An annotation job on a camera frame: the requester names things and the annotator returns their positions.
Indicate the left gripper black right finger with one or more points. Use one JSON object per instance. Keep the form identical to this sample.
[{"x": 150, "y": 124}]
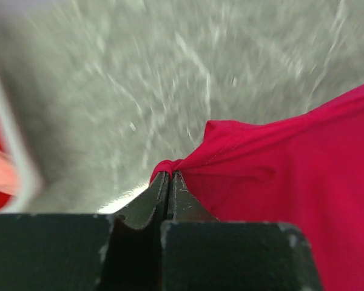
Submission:
[{"x": 199, "y": 252}]

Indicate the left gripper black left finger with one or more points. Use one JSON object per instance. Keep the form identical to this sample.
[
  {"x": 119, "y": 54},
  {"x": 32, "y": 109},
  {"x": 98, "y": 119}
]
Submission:
[{"x": 61, "y": 251}]

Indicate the pink t shirt in basket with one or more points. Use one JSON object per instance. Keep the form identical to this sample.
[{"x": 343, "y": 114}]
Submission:
[{"x": 9, "y": 180}]

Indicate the white plastic laundry basket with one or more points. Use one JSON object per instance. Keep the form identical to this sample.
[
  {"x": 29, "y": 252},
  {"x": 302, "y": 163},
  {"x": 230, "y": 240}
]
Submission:
[{"x": 14, "y": 144}]

